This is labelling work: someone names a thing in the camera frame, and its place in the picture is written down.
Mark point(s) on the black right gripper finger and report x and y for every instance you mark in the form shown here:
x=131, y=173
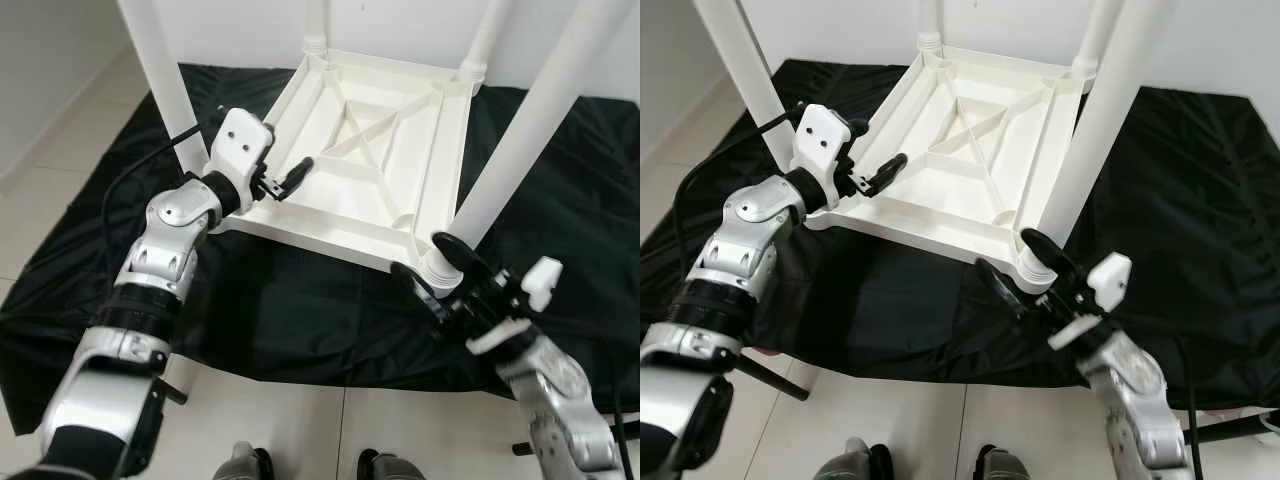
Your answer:
x=1043, y=250
x=418, y=290
x=1000, y=285
x=458, y=255

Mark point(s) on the white plastic table top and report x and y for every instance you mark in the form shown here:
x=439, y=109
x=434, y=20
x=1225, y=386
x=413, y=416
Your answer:
x=370, y=170
x=960, y=170

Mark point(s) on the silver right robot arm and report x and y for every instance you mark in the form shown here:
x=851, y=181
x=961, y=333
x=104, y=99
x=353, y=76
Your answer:
x=560, y=400
x=1140, y=395

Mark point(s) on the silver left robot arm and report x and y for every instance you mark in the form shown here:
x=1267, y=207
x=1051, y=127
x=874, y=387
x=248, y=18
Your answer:
x=165, y=260
x=740, y=250

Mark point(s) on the black cloth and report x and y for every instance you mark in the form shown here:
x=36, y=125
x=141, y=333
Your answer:
x=900, y=320
x=330, y=320

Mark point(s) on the grey robot right foot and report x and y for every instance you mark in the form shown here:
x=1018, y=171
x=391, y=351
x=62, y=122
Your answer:
x=390, y=467
x=1000, y=464

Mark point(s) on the grey robot foot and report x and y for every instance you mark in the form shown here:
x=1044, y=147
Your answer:
x=1000, y=464
x=390, y=467
x=240, y=463
x=850, y=460

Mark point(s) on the grey robot left foot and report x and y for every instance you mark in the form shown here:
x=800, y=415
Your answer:
x=240, y=463
x=850, y=460

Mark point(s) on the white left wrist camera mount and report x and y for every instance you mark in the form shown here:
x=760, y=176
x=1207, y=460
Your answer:
x=240, y=145
x=825, y=140

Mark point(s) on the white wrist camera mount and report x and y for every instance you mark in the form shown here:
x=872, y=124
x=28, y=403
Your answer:
x=542, y=280
x=240, y=145
x=1110, y=277
x=825, y=140

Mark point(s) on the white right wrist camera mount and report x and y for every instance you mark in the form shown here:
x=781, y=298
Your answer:
x=1110, y=277
x=542, y=280

